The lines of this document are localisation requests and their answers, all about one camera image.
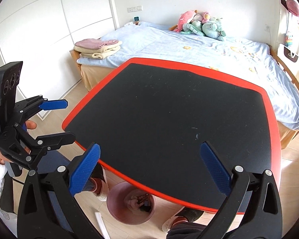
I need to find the slipper shoe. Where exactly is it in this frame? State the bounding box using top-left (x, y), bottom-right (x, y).
top-left (161, 207), bottom-right (204, 232)
top-left (85, 163), bottom-right (109, 202)

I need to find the bed with blue sheet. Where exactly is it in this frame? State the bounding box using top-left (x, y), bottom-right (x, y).
top-left (70, 22), bottom-right (299, 148)

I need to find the left slipper shoe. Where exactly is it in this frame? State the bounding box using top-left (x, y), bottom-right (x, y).
top-left (85, 163), bottom-right (109, 202)

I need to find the pink trash bin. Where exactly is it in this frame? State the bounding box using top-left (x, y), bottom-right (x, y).
top-left (107, 182), bottom-right (156, 225)

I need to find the folded towels stack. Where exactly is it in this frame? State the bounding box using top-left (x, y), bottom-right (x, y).
top-left (74, 38), bottom-right (122, 59)

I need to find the right slipper shoe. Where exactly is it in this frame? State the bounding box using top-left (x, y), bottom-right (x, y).
top-left (161, 207), bottom-right (204, 232)

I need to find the pink plush toy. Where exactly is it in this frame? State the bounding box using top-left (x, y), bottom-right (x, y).
top-left (173, 10), bottom-right (197, 32)

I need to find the person left hand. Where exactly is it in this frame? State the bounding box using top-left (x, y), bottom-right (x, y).
top-left (0, 120), bottom-right (37, 165)

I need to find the red table with black top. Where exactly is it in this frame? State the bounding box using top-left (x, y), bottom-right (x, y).
top-left (62, 58), bottom-right (281, 212)

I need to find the teal plush toy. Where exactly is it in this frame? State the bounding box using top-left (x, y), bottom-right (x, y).
top-left (181, 12), bottom-right (226, 41)

